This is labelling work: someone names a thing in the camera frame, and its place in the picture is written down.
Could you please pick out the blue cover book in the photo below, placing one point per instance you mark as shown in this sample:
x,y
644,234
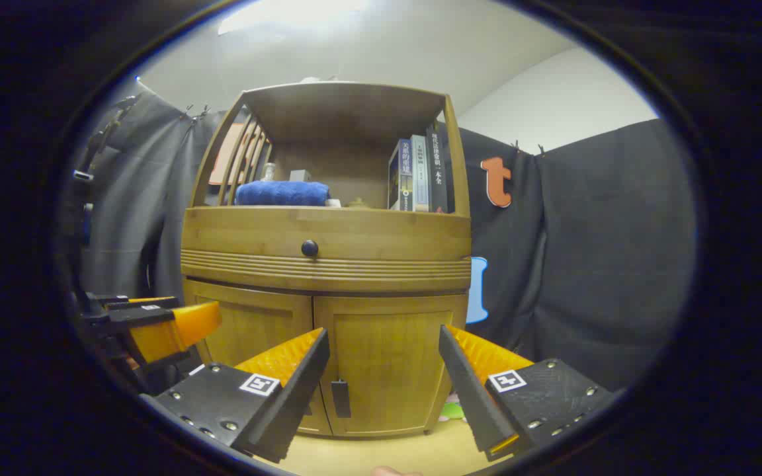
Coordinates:
x,y
399,178

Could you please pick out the small brown teapot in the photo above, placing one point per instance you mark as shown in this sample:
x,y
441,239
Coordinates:
x,y
358,203

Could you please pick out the green and pink toy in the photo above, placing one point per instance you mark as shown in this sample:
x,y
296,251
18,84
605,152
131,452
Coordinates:
x,y
452,410

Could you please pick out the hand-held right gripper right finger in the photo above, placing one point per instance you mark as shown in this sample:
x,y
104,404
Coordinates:
x,y
470,396

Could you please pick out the small grey box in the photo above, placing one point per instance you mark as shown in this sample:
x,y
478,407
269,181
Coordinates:
x,y
299,176

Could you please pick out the clear pump bottle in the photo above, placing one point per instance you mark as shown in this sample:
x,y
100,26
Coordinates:
x,y
268,173

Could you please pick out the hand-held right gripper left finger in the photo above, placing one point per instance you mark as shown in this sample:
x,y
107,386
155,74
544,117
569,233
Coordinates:
x,y
301,396

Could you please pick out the wooden double-door shoe cabinet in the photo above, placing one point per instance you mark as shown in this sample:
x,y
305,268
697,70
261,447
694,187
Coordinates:
x,y
348,112

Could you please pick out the wooden cabinet drawer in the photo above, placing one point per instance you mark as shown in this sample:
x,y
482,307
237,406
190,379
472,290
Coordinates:
x,y
381,231

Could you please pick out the blue folded towel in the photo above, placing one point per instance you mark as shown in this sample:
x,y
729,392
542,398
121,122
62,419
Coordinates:
x,y
282,194

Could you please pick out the black backdrop cloth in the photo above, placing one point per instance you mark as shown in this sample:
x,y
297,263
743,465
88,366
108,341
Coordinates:
x,y
619,251

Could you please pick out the black drawer knob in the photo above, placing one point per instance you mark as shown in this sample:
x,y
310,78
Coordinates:
x,y
309,248

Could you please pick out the grey spine book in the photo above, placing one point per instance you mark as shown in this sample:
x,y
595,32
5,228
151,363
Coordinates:
x,y
421,175

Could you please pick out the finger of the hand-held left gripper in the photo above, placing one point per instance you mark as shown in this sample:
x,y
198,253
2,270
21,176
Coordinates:
x,y
149,320
136,303

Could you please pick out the black spine book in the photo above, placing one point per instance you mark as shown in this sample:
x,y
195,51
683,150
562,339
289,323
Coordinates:
x,y
437,172

